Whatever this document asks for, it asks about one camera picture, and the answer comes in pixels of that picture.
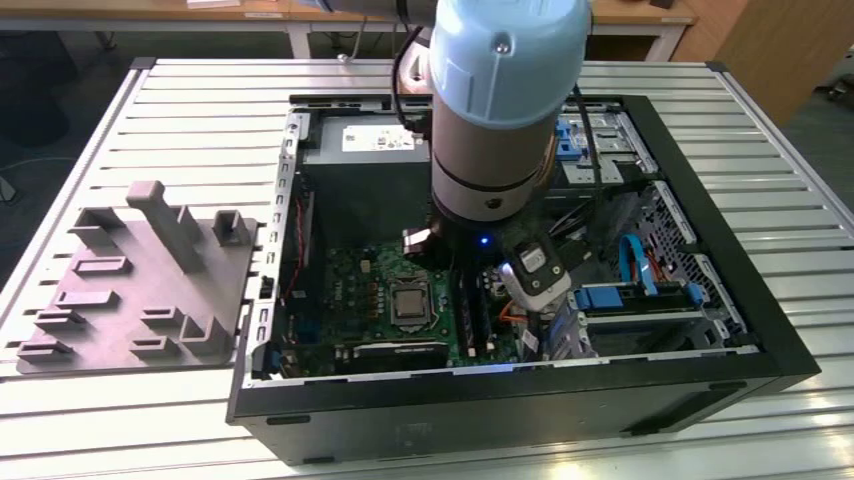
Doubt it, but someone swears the metal socket cover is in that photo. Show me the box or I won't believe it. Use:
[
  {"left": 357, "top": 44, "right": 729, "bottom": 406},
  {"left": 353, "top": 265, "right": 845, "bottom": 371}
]
[{"left": 388, "top": 278, "right": 436, "bottom": 331}]

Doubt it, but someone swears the silver CPU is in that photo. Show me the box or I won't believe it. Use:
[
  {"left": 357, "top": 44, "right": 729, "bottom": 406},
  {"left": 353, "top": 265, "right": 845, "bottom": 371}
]
[{"left": 393, "top": 289, "right": 429, "bottom": 321}]

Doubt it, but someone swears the CPU socket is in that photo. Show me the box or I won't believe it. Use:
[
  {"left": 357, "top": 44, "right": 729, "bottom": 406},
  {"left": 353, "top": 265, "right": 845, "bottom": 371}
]
[{"left": 385, "top": 274, "right": 442, "bottom": 335}]

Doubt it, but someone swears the grey power supply unit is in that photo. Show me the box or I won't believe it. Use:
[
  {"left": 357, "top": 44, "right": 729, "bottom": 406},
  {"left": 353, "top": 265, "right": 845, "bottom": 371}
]
[{"left": 297, "top": 115, "right": 436, "bottom": 246}]

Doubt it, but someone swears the green motherboard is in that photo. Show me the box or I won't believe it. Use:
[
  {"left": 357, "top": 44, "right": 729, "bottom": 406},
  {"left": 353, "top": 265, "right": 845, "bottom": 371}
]
[{"left": 277, "top": 242, "right": 529, "bottom": 381}]

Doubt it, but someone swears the hard disk in blue carrier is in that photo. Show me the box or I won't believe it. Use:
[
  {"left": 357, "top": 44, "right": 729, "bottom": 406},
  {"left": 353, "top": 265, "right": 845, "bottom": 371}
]
[{"left": 573, "top": 282, "right": 707, "bottom": 316}]

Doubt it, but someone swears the metal disk bay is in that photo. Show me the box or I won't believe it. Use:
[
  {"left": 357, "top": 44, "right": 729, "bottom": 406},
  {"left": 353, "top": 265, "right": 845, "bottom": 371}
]
[{"left": 566, "top": 279, "right": 763, "bottom": 361}]

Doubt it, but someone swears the metal drive cage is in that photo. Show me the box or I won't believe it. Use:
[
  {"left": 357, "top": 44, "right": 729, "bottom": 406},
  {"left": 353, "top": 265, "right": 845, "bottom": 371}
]
[{"left": 553, "top": 107, "right": 660, "bottom": 214}]

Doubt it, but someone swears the black graphics card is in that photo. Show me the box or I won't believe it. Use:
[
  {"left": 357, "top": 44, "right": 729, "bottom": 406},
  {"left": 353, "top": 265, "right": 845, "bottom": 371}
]
[{"left": 352, "top": 341, "right": 450, "bottom": 375}]

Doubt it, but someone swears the black open PC case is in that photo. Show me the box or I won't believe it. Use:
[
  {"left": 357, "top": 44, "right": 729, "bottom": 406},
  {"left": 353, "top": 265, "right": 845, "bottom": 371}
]
[{"left": 225, "top": 93, "right": 824, "bottom": 469}]

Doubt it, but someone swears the grey parts rack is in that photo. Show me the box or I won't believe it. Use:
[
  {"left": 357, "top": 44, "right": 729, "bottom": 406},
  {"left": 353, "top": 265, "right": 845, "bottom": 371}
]
[{"left": 14, "top": 179, "right": 269, "bottom": 375}]

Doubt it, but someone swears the wooden cabinet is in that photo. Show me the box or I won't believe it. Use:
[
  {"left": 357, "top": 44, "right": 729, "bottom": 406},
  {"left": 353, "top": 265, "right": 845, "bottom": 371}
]
[{"left": 693, "top": 0, "right": 854, "bottom": 126}]

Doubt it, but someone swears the black chair base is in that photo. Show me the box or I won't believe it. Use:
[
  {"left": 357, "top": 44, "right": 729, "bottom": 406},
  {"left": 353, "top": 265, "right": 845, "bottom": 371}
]
[{"left": 817, "top": 74, "right": 854, "bottom": 106}]

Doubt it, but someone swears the small dark wrist camera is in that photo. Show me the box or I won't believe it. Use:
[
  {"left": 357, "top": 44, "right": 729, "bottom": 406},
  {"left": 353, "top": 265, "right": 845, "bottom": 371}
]
[{"left": 402, "top": 227, "right": 440, "bottom": 258}]

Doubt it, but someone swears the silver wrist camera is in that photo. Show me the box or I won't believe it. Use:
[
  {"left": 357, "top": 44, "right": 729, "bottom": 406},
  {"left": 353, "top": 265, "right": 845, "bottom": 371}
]
[{"left": 497, "top": 238, "right": 577, "bottom": 315}]

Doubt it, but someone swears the orange wire bundle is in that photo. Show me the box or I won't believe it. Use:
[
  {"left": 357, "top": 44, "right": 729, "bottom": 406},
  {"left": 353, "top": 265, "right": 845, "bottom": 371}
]
[{"left": 500, "top": 299, "right": 536, "bottom": 326}]

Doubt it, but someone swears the black cable bundle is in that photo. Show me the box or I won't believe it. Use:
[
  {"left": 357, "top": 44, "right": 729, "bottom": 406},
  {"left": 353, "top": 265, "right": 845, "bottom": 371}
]
[{"left": 546, "top": 187, "right": 642, "bottom": 251}]

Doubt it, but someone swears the blue plastic drive bracket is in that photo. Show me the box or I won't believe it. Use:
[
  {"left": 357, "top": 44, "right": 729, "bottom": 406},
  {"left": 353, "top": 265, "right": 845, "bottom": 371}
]
[{"left": 553, "top": 122, "right": 589, "bottom": 161}]

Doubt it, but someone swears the blue flat data wire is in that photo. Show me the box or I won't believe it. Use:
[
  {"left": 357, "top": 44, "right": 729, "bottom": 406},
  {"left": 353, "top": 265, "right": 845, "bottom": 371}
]
[{"left": 618, "top": 234, "right": 663, "bottom": 296}]

